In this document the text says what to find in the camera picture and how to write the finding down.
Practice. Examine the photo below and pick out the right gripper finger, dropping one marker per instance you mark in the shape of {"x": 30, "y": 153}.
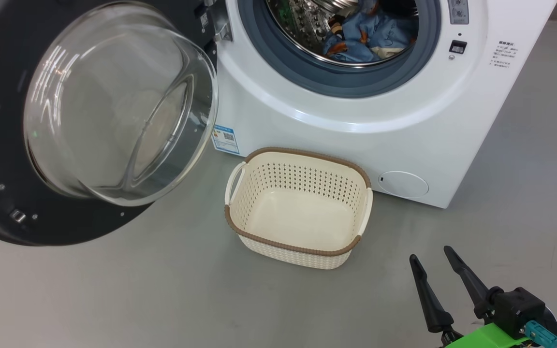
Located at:
{"x": 472, "y": 285}
{"x": 433, "y": 304}

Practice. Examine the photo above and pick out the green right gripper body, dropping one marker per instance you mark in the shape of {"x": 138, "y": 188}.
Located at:
{"x": 486, "y": 338}

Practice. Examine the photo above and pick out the white front-load washing machine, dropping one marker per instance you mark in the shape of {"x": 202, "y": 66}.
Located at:
{"x": 356, "y": 125}

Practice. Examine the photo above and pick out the black door lock slot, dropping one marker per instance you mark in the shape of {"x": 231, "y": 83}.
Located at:
{"x": 457, "y": 47}

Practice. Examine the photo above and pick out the grey warning label sticker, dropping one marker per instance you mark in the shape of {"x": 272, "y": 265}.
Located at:
{"x": 458, "y": 10}

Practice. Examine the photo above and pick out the grey rubber door gasket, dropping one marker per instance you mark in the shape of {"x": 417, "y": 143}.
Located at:
{"x": 278, "y": 63}

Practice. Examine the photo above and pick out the washing machine drum with clothes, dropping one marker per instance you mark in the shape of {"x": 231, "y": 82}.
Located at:
{"x": 302, "y": 24}

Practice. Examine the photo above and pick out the metal washer door hinge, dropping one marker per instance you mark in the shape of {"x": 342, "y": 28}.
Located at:
{"x": 220, "y": 24}

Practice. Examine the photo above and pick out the round white filter cover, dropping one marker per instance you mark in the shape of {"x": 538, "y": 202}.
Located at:
{"x": 403, "y": 184}

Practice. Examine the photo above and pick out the cream plastic laundry basket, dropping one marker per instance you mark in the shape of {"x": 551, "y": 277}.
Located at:
{"x": 302, "y": 217}

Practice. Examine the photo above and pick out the black text warning sticker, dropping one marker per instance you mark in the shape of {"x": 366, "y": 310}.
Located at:
{"x": 503, "y": 54}

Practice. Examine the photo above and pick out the blue energy label sticker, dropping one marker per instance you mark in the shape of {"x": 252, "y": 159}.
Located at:
{"x": 225, "y": 139}

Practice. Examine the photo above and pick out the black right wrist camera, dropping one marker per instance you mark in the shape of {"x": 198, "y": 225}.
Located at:
{"x": 520, "y": 307}

